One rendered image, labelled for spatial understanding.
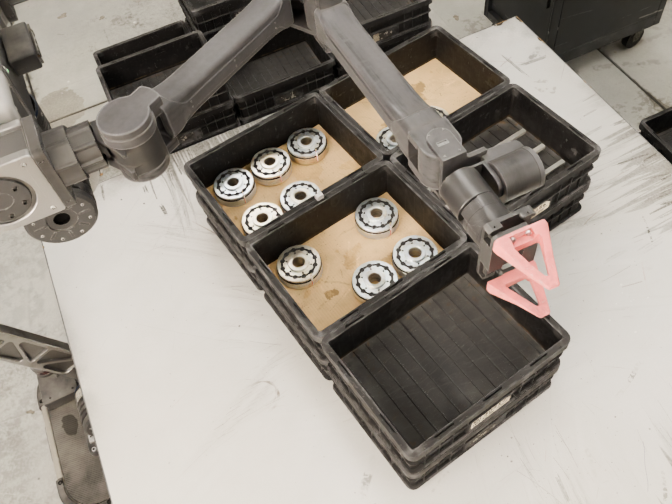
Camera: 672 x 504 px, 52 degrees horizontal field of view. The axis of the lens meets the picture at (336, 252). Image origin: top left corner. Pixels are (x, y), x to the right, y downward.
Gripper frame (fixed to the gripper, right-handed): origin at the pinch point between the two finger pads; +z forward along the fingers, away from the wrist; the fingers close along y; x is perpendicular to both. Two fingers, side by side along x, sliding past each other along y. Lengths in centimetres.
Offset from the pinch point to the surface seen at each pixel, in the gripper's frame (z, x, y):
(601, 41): -146, -152, 126
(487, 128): -75, -45, 61
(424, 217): -55, -16, 57
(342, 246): -59, 4, 62
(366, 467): -14, 20, 75
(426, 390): -19, 4, 62
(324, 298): -49, 13, 62
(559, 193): -47, -47, 59
